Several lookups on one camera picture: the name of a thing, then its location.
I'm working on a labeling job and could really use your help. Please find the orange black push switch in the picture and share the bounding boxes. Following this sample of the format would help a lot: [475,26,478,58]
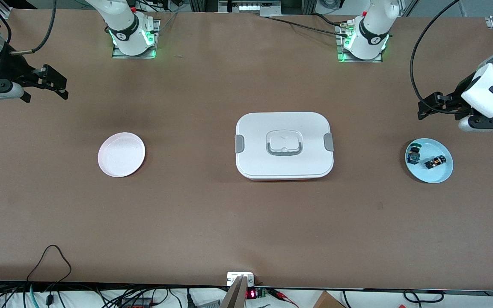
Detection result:
[425,155,447,170]

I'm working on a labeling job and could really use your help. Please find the light blue round plate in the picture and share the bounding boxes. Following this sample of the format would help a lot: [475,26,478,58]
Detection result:
[405,138,454,184]

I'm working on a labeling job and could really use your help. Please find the white round plate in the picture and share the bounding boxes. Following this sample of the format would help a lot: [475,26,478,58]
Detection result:
[98,132,146,178]

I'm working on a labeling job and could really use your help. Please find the white lidded lunch box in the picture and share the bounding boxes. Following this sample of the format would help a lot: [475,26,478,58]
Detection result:
[235,112,335,181]

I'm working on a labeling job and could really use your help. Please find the white side desk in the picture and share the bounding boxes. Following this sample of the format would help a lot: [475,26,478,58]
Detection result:
[0,287,493,308]

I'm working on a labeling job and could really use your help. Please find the brown cardboard box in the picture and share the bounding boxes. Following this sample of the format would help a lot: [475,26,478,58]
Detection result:
[313,291,346,308]

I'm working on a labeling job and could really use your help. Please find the red black clip leads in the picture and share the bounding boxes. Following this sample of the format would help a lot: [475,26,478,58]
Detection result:
[268,289,300,308]

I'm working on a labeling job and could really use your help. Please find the white socket box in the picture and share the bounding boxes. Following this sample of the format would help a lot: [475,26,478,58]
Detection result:
[227,272,255,286]

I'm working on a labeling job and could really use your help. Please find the aluminium profile bar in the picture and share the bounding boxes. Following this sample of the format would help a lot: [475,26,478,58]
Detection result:
[220,276,248,308]

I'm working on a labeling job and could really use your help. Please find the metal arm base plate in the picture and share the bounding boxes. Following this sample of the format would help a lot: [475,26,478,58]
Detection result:
[112,19,161,59]
[336,24,384,63]

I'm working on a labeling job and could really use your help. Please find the black base cable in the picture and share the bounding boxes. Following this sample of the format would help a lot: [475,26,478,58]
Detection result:
[264,14,350,38]

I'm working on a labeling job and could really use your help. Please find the thin black looped cable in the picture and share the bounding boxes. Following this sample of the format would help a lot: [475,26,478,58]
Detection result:
[26,245,72,284]

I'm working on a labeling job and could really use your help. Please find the black coiled cable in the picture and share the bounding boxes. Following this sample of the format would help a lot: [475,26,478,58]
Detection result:
[403,290,445,305]

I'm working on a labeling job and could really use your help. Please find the aluminium frame rack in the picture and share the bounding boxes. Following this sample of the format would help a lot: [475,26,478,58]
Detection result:
[189,0,318,17]

